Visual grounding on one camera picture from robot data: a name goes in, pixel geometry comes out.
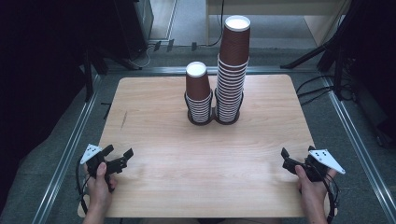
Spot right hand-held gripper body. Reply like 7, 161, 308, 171
288, 148, 347, 183

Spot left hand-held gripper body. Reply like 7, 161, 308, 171
79, 143, 129, 193

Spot person's right hand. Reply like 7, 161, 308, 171
293, 164, 338, 216

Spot person's left hand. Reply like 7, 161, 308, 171
83, 161, 119, 213

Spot black metal stand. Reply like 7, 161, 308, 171
81, 46, 95, 103

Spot black double cup holder rack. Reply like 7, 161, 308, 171
184, 88, 245, 127

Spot stack of brown paper cups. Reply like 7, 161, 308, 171
215, 14, 252, 123
184, 61, 215, 124

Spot black tripod stand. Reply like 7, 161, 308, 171
279, 0, 368, 101

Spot black computer tower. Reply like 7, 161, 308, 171
112, 0, 155, 61

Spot light wooden cabinet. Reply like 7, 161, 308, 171
205, 0, 353, 48

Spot aluminium frame rail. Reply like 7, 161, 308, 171
321, 76, 396, 223
104, 64, 326, 77
31, 74, 102, 224

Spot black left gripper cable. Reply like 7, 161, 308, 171
75, 158, 92, 216

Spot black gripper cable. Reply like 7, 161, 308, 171
314, 164, 341, 224
75, 158, 92, 216

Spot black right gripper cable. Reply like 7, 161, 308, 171
314, 164, 341, 224

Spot black floor cables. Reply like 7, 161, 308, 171
294, 74, 356, 107

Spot white floor cable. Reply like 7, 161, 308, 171
129, 43, 157, 71

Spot black hanging cable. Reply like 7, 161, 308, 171
206, 0, 226, 49

